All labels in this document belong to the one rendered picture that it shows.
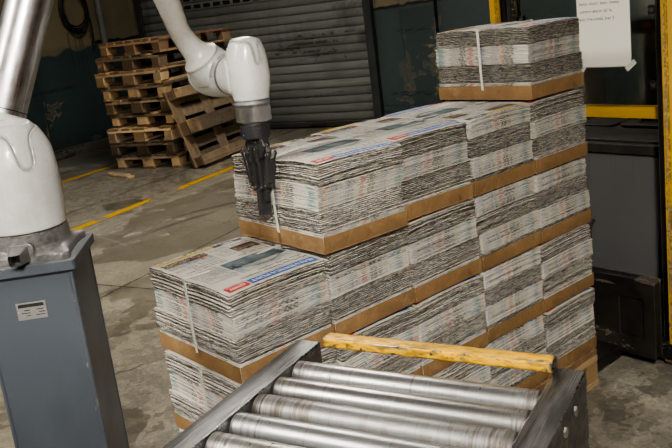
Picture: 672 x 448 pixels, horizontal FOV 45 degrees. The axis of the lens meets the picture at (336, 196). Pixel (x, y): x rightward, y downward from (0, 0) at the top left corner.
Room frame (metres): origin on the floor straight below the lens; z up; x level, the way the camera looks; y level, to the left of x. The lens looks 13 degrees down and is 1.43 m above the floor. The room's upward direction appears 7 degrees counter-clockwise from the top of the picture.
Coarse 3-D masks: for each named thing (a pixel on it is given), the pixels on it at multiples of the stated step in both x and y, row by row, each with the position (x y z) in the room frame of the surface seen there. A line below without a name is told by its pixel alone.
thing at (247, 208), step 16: (272, 144) 2.27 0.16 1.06; (288, 144) 2.23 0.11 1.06; (304, 144) 2.21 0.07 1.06; (240, 160) 2.15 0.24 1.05; (240, 176) 2.16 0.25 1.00; (240, 192) 2.17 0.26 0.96; (256, 192) 2.11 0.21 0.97; (240, 208) 2.17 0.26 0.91; (256, 208) 2.11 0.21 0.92; (272, 224) 2.07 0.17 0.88
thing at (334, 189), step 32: (288, 160) 1.98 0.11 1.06; (320, 160) 1.93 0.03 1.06; (352, 160) 1.96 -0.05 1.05; (384, 160) 2.03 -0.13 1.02; (288, 192) 1.99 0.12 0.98; (320, 192) 1.90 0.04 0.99; (352, 192) 1.96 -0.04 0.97; (384, 192) 2.04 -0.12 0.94; (288, 224) 2.00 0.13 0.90; (320, 224) 1.90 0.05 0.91; (352, 224) 1.95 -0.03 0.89
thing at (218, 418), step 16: (288, 352) 1.43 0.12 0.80; (304, 352) 1.42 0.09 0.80; (320, 352) 1.46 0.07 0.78; (272, 368) 1.37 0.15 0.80; (288, 368) 1.36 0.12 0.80; (256, 384) 1.31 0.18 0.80; (272, 384) 1.32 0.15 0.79; (224, 400) 1.27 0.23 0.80; (240, 400) 1.26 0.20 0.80; (208, 416) 1.22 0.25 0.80; (224, 416) 1.21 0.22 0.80; (192, 432) 1.17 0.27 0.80; (208, 432) 1.16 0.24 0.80; (224, 432) 1.19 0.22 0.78
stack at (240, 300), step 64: (512, 192) 2.40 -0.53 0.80; (192, 256) 2.05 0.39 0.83; (256, 256) 1.98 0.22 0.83; (320, 256) 1.94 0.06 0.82; (384, 256) 2.05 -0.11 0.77; (448, 256) 2.20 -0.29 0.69; (192, 320) 1.88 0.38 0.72; (256, 320) 1.76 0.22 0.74; (320, 320) 1.88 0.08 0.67; (384, 320) 2.02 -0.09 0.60; (448, 320) 2.17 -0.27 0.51; (192, 384) 1.92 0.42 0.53; (512, 384) 2.35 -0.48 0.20
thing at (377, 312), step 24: (528, 240) 2.43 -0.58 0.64; (480, 264) 2.28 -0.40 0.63; (432, 288) 2.14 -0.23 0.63; (360, 312) 1.97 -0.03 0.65; (384, 312) 2.02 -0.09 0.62; (528, 312) 2.41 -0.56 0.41; (168, 336) 1.97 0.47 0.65; (312, 336) 1.86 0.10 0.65; (480, 336) 2.25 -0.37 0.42; (192, 360) 1.89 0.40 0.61; (216, 360) 1.80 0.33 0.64; (264, 360) 1.77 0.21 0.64; (528, 384) 2.39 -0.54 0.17
